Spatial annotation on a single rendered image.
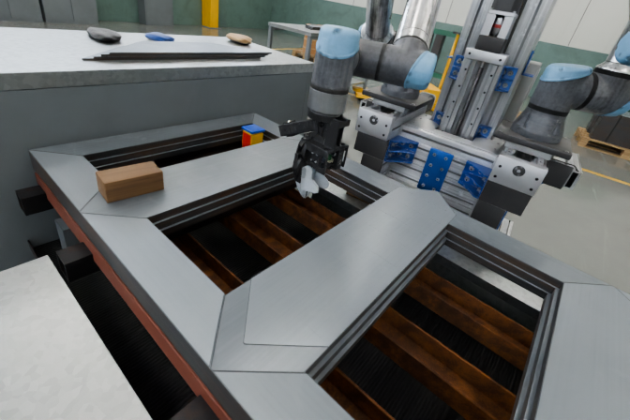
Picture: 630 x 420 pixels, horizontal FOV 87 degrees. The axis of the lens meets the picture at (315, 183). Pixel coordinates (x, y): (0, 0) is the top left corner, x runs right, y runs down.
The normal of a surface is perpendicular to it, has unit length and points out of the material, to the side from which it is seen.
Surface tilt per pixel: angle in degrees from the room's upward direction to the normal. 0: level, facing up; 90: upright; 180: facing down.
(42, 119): 90
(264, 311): 0
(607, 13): 90
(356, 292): 0
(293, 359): 0
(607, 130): 90
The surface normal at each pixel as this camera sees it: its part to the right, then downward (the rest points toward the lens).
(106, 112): 0.75, 0.43
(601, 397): 0.16, -0.86
